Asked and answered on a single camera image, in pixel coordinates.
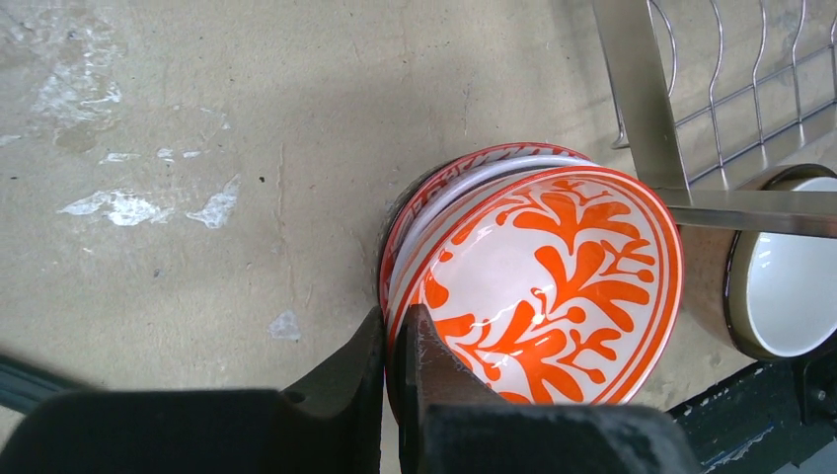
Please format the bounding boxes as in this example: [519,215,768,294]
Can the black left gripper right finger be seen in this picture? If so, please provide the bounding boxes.
[394,304,699,473]

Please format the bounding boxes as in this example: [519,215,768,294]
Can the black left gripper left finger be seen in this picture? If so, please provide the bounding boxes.
[1,308,385,473]

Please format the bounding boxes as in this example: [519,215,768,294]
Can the white bowl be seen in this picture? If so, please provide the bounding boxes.
[679,163,837,362]

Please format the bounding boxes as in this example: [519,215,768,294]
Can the stainless steel dish rack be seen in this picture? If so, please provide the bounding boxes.
[592,1,836,238]

